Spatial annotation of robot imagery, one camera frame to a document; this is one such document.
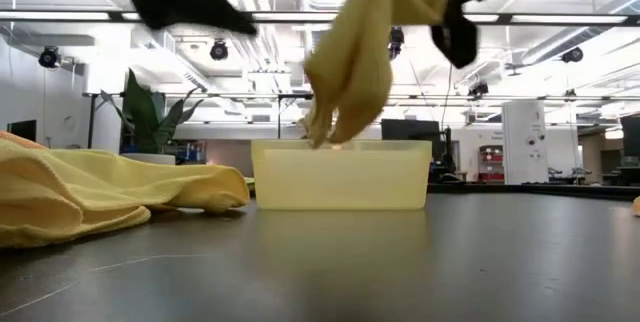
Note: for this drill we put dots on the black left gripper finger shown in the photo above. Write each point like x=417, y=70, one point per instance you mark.
x=190, y=4

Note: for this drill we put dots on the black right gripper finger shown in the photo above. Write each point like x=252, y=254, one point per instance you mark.
x=457, y=37

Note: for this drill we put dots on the yellow microfiber towel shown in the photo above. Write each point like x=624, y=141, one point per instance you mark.
x=100, y=182
x=350, y=72

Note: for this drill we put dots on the black ceiling spotlight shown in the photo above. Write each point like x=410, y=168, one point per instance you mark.
x=218, y=50
x=571, y=55
x=49, y=57
x=397, y=42
x=478, y=89

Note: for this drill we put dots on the wide black monitor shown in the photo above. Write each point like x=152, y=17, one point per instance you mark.
x=410, y=129

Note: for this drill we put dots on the green artificial plant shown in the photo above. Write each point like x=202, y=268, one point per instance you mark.
x=142, y=117

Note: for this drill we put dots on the red storage shelf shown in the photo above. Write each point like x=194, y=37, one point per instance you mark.
x=491, y=163

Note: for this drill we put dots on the black light stand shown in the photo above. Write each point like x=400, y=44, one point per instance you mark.
x=91, y=122

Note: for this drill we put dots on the yellow translucent plastic bin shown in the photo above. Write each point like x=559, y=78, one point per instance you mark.
x=340, y=177

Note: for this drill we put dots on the tall black monitor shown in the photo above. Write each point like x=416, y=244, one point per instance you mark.
x=631, y=134

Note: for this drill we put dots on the small black monitor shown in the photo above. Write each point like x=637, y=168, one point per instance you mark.
x=21, y=127

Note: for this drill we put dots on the black frame stand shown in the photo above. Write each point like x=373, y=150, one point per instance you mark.
x=279, y=112

